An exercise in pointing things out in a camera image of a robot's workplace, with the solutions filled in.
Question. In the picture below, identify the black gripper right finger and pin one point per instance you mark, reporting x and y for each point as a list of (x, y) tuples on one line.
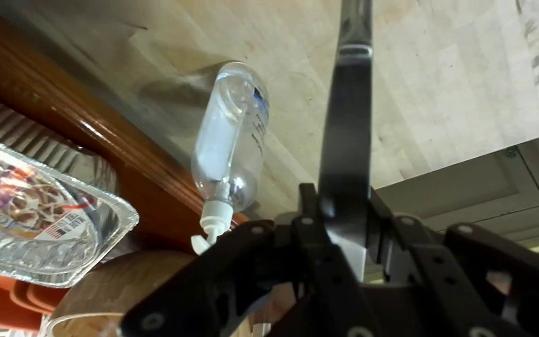
[(466, 281)]

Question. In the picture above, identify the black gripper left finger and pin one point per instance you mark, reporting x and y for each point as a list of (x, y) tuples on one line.
[(227, 282)]

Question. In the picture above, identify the black handled knife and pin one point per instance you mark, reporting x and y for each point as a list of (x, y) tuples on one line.
[(345, 170)]

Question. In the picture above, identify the dark wooden side table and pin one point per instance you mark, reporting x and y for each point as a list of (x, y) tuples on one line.
[(148, 178)]

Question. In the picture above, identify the clear hand sanitizer bottle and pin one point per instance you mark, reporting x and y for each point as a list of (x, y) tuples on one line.
[(229, 151)]

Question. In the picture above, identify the aluminium foil tray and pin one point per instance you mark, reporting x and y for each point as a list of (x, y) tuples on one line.
[(55, 226)]

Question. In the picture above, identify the orange sofa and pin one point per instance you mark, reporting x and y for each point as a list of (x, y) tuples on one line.
[(23, 305)]

